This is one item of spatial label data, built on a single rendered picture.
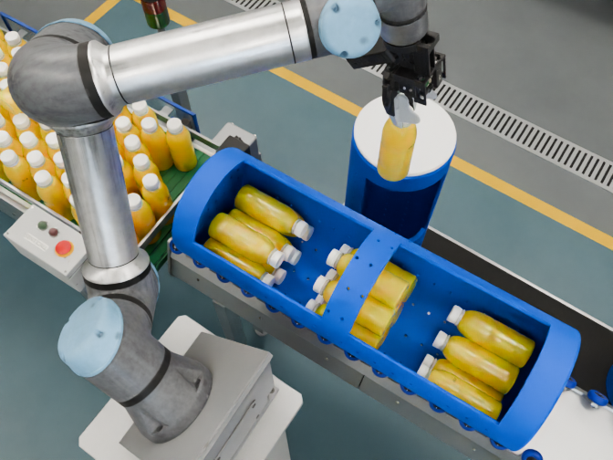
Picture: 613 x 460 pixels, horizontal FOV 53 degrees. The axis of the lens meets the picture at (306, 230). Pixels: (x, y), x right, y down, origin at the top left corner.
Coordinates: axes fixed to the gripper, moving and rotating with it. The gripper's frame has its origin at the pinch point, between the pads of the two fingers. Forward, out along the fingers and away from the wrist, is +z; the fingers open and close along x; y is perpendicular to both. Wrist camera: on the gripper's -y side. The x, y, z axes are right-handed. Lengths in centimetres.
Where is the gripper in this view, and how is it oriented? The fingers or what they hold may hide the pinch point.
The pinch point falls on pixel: (403, 112)
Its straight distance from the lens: 116.6
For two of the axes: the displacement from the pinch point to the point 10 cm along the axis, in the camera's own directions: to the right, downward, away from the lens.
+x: 5.6, -7.7, 3.2
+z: 2.1, 5.1, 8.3
